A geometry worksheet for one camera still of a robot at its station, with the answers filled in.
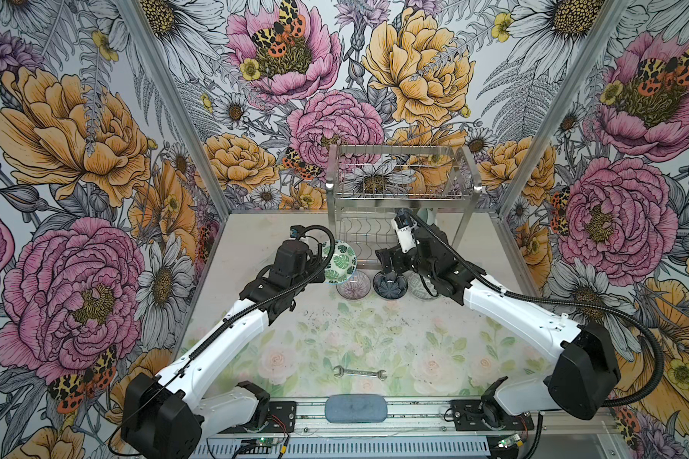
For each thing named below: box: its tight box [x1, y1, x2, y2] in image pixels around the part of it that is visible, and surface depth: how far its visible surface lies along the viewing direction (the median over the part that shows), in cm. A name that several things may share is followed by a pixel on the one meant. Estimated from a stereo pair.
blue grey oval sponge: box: [324, 393, 389, 424], surface depth 75 cm
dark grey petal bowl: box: [372, 271, 409, 300], surface depth 99 cm
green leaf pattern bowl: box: [321, 240, 357, 285], surface depth 84 cm
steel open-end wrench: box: [333, 365, 388, 381], surface depth 83 cm
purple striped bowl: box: [335, 269, 372, 300], surface depth 99 cm
